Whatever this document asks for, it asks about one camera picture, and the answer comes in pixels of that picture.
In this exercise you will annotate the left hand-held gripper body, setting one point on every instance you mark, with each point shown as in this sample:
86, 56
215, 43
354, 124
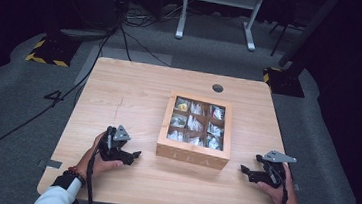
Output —
114, 152

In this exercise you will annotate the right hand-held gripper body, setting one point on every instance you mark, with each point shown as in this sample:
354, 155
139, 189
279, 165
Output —
272, 174

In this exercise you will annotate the wooden tea box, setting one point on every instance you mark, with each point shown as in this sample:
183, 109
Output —
194, 155

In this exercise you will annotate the person's left hand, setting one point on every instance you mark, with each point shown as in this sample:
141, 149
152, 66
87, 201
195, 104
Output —
97, 166

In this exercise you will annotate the person's right hand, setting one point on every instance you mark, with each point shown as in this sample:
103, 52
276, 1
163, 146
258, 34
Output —
288, 202

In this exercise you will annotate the grey tape piece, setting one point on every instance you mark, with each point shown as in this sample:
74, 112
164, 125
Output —
50, 164
296, 186

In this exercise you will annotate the black left wristband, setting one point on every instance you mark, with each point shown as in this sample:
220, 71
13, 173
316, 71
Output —
63, 181

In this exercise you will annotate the group of tea packets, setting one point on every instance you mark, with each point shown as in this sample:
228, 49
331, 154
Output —
195, 125

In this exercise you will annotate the black yellow striped base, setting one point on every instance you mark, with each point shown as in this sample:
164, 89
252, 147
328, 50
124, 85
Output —
284, 83
51, 51

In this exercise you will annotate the round table grommet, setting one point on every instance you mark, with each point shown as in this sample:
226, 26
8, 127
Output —
217, 88

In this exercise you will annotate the grey flat stand base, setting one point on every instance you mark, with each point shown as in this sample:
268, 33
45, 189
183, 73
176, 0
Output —
85, 34

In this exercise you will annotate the black tripod legs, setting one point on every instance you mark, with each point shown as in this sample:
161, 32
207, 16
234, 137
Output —
280, 38

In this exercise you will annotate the dark slanted pole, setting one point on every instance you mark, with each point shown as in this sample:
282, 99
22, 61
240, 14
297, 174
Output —
308, 30

